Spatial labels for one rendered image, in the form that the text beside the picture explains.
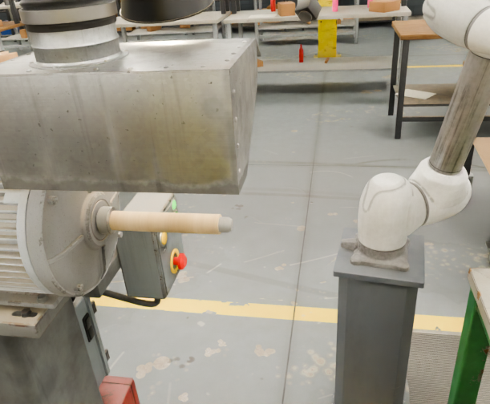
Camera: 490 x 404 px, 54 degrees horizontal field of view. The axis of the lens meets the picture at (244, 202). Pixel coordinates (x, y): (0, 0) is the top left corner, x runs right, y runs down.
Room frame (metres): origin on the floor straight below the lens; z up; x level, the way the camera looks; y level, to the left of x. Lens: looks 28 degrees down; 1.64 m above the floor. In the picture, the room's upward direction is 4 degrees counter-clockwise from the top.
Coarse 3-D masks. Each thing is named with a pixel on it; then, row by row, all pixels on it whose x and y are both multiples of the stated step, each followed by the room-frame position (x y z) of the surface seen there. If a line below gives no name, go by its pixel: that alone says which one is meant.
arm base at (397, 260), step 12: (348, 240) 1.35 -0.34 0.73; (408, 240) 1.35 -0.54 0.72; (360, 252) 1.29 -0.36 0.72; (372, 252) 1.25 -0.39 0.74; (384, 252) 1.24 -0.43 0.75; (396, 252) 1.24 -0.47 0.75; (360, 264) 1.25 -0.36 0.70; (372, 264) 1.24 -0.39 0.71; (384, 264) 1.23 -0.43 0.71; (396, 264) 1.22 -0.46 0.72; (408, 264) 1.22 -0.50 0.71
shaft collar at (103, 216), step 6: (102, 210) 0.68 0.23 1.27; (108, 210) 0.68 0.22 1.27; (114, 210) 0.70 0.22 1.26; (96, 216) 0.68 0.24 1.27; (102, 216) 0.67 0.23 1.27; (108, 216) 0.68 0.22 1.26; (96, 222) 0.67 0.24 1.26; (102, 222) 0.67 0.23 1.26; (108, 222) 0.67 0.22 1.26; (102, 228) 0.67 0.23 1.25; (108, 228) 0.67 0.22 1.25
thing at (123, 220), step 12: (120, 216) 0.67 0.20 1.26; (132, 216) 0.67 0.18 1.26; (144, 216) 0.67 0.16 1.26; (156, 216) 0.66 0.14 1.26; (168, 216) 0.66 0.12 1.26; (180, 216) 0.66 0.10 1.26; (192, 216) 0.65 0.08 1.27; (204, 216) 0.65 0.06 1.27; (216, 216) 0.65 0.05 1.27; (120, 228) 0.67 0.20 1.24; (132, 228) 0.66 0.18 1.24; (144, 228) 0.66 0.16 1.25; (156, 228) 0.66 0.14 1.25; (168, 228) 0.65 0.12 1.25; (180, 228) 0.65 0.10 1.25; (192, 228) 0.64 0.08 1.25; (204, 228) 0.64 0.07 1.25; (216, 228) 0.63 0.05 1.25
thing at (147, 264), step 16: (144, 192) 1.04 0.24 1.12; (128, 208) 0.97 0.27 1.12; (144, 208) 0.96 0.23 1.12; (160, 208) 0.96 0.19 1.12; (176, 208) 1.02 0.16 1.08; (128, 240) 0.89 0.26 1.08; (144, 240) 0.88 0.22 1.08; (160, 240) 0.89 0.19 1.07; (176, 240) 0.99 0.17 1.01; (128, 256) 0.89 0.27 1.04; (144, 256) 0.88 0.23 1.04; (160, 256) 0.89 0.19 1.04; (176, 256) 0.97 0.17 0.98; (128, 272) 0.89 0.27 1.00; (144, 272) 0.89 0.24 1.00; (160, 272) 0.88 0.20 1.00; (176, 272) 0.96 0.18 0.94; (128, 288) 0.90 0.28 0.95; (144, 288) 0.89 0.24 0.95; (160, 288) 0.88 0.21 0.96; (144, 304) 0.92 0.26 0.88
